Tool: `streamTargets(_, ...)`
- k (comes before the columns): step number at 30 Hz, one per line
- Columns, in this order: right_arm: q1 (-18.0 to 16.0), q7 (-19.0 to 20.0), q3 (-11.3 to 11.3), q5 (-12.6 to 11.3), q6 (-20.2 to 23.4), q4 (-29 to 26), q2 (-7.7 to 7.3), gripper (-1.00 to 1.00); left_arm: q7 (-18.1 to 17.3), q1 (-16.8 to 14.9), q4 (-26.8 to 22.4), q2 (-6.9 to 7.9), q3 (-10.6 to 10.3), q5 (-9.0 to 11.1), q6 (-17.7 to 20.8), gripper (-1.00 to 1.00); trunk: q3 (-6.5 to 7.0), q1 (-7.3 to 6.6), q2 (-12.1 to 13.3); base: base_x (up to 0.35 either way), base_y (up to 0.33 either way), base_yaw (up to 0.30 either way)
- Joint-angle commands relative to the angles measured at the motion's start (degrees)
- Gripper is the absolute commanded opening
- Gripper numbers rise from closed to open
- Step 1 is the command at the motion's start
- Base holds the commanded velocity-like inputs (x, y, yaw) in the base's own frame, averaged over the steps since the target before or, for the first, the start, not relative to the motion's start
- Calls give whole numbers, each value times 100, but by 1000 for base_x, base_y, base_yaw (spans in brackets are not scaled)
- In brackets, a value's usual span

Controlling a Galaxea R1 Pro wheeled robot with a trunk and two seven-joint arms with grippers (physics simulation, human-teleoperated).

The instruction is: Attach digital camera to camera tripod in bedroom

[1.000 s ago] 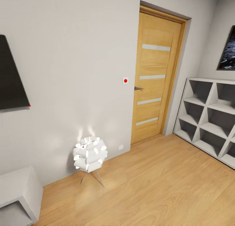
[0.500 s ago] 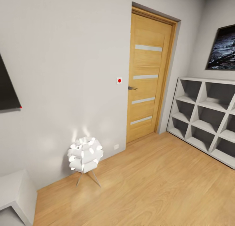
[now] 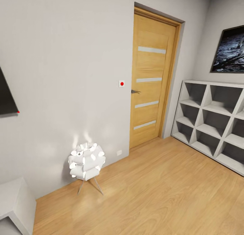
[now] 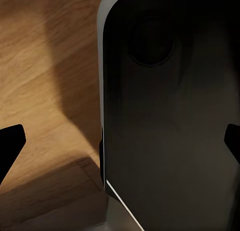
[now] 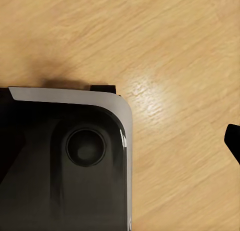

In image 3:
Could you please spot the wall mounted tv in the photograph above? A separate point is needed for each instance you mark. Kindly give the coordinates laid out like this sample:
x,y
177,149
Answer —
x,y
7,102

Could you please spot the bookcase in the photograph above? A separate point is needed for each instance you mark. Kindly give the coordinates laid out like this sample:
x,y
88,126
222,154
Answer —
x,y
198,125
17,208

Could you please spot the door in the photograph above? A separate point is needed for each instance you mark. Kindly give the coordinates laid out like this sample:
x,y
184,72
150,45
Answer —
x,y
155,42

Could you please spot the painting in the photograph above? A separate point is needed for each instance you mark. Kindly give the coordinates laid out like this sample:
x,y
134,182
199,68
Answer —
x,y
229,56

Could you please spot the electric switch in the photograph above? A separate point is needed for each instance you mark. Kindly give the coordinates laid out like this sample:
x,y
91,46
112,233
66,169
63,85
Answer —
x,y
121,83

